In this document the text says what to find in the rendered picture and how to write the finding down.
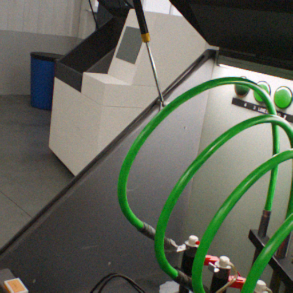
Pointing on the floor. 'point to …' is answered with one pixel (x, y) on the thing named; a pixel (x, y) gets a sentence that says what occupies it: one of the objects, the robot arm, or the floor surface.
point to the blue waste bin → (42, 79)
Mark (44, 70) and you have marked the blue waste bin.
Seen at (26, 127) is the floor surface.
